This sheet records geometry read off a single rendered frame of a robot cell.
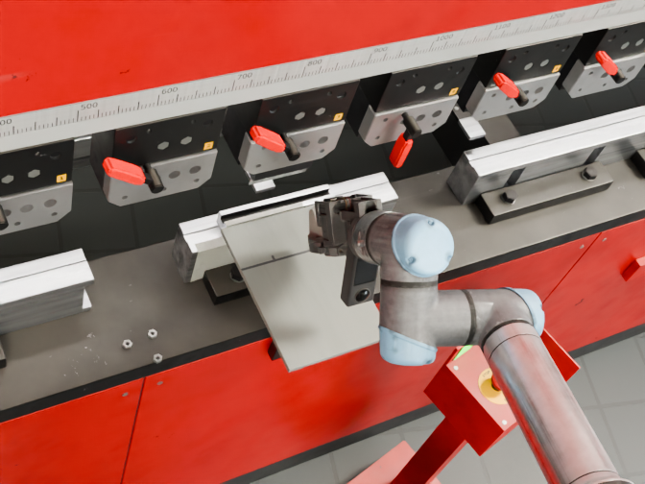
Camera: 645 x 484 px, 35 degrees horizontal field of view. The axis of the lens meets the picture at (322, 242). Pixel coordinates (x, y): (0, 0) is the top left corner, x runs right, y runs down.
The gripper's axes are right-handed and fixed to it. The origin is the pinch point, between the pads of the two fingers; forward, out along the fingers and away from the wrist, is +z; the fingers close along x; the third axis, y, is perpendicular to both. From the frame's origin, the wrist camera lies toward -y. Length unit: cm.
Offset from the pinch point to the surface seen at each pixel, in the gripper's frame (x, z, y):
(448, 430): -36, 28, -48
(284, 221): 2.0, 7.7, 2.7
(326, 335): 2.9, -5.6, -13.9
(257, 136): 15.3, -20.0, 18.0
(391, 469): -39, 63, -68
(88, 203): 8, 134, 0
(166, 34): 29, -32, 31
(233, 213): 9.6, 10.2, 5.1
